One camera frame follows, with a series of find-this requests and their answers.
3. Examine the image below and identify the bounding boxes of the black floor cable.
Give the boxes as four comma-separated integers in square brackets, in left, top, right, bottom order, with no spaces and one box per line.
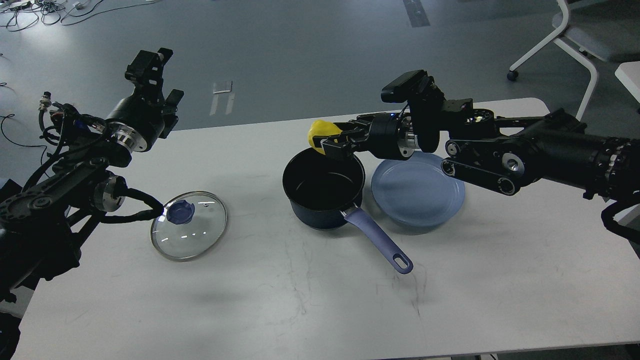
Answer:
[0,114,48,149]

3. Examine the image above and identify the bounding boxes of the glass lid purple knob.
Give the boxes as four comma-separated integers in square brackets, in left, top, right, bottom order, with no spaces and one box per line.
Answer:
[150,190,229,262]

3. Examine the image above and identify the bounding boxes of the white table corner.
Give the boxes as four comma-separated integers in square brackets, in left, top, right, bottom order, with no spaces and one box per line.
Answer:
[614,61,640,103]

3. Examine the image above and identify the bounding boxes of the white office chair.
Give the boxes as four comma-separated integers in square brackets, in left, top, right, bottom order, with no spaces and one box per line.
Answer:
[506,0,640,120]

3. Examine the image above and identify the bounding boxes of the dark blue saucepan purple handle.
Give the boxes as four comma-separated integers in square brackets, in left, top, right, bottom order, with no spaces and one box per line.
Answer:
[282,148,414,274]

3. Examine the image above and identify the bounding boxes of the tangled cables on floor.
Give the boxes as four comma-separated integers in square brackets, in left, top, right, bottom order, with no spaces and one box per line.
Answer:
[0,0,161,34]

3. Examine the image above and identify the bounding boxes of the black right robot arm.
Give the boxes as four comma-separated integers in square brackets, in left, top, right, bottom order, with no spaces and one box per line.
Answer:
[307,98,640,244]

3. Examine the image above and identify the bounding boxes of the blue round plate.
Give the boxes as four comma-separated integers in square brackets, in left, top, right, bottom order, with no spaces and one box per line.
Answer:
[370,152,466,228]

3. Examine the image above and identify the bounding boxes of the yellow potato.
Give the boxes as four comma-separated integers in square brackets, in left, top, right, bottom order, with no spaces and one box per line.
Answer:
[307,119,343,156]

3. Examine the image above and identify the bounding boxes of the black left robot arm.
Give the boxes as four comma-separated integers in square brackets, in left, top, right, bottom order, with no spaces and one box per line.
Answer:
[1,47,185,304]

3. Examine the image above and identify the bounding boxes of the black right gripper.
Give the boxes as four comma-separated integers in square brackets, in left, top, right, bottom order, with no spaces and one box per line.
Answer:
[320,112,419,161]

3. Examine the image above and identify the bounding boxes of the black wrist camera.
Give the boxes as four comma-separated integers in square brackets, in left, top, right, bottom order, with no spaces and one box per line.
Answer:
[381,69,445,153]

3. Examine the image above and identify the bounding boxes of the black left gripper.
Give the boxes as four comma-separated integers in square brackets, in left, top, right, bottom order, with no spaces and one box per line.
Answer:
[106,48,185,153]

